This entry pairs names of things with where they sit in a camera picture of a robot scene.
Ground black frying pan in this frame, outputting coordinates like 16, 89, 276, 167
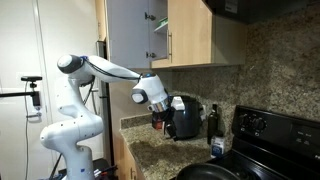
174, 162, 243, 180

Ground wooden base cabinet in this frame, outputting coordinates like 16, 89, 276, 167
112, 132, 147, 180

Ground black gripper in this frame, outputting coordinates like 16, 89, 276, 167
156, 107, 181, 142

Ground white wall plug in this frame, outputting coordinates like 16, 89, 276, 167
198, 104, 207, 122

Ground white cabinet shelf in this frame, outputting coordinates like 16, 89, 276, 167
153, 22, 169, 34

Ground metal cabinet hinge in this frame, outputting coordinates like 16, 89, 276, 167
144, 11, 157, 22
145, 51, 158, 60

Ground black air fryer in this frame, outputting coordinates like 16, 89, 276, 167
166, 95, 203, 141

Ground wooden cabinet door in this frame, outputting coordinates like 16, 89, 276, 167
166, 0, 215, 68
105, 0, 151, 70

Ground black camera on stand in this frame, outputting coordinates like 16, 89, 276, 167
0, 75, 44, 112

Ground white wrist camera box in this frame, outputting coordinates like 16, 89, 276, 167
170, 95, 186, 112

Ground thick black hanging cable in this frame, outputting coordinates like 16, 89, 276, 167
49, 152, 64, 180

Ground green white carton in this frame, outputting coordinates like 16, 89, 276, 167
157, 17, 169, 28

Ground thin grey wall cable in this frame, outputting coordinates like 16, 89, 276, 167
23, 81, 31, 180

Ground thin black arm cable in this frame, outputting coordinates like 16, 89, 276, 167
79, 55, 143, 84

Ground dark glass bottle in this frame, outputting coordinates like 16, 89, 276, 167
206, 103, 221, 146

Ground blue white salt box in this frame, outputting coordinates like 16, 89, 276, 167
209, 134, 227, 160

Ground black range hood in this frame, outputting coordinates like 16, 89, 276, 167
202, 0, 320, 27

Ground wooden wall cabinet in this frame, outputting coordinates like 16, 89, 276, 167
146, 0, 248, 70

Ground black kitchen stove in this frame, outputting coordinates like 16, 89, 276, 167
204, 105, 320, 180

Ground stainless steel refrigerator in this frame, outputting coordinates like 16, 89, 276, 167
89, 40, 114, 166

